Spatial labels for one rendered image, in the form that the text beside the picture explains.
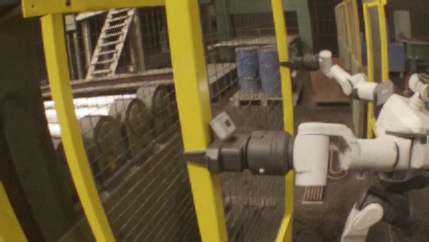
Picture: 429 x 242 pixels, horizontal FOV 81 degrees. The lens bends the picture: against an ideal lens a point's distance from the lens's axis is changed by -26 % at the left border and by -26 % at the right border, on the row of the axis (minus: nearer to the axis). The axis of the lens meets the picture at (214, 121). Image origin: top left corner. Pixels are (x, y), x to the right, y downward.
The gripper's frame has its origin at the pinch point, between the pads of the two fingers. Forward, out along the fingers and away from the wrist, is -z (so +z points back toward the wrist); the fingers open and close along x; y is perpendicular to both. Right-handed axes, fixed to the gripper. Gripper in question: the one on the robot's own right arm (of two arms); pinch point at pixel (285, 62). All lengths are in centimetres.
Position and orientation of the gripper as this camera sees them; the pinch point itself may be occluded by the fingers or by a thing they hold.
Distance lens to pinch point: 174.9
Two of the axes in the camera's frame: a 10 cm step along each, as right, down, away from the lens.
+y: -1.2, -9.5, -3.1
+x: 3.5, -3.3, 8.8
